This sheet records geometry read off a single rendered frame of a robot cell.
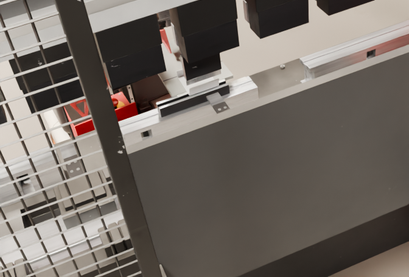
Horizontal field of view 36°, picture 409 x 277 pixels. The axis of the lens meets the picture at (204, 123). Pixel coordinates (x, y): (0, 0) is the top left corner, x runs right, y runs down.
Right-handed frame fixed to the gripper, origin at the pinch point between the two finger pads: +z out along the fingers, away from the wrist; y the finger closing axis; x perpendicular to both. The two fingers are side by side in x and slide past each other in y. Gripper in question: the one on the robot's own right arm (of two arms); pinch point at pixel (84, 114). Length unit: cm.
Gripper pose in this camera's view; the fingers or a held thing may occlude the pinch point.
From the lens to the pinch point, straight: 207.2
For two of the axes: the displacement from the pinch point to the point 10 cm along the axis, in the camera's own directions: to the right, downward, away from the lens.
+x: 8.9, -3.8, 2.5
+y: 3.9, 3.5, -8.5
